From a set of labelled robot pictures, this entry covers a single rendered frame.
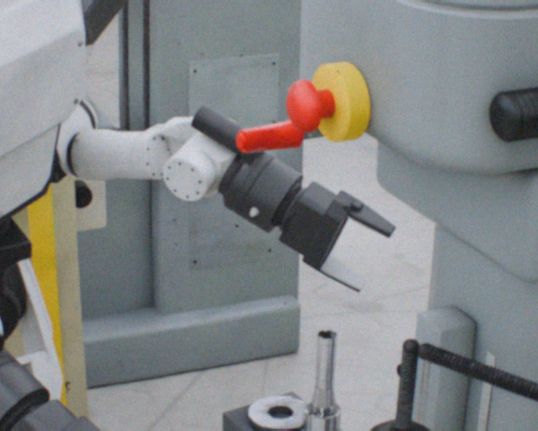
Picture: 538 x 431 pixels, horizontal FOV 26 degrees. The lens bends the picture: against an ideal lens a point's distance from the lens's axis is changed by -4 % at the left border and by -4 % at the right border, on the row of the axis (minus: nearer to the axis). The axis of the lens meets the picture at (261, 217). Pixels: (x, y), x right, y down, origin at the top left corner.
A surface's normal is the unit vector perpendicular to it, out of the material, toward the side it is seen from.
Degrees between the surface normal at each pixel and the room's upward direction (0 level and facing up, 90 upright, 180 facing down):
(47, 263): 90
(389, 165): 90
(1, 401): 42
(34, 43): 55
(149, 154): 80
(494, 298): 90
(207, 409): 0
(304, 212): 102
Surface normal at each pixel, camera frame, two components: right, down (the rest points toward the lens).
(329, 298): 0.02, -0.92
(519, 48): 0.36, 0.37
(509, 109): -0.90, 0.16
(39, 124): 0.85, 0.36
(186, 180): -0.45, 0.52
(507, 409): -0.58, 0.31
